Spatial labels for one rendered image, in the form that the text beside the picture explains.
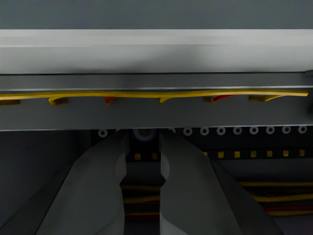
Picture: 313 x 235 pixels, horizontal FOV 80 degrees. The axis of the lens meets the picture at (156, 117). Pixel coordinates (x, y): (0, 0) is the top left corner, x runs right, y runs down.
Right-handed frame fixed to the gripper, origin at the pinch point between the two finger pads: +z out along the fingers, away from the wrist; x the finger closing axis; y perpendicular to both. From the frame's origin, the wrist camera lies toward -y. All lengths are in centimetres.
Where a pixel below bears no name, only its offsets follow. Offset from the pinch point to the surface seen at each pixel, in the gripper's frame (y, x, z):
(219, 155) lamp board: 8.2, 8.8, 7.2
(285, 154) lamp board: 8.3, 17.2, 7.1
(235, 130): 5.4, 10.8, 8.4
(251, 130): 5.4, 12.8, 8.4
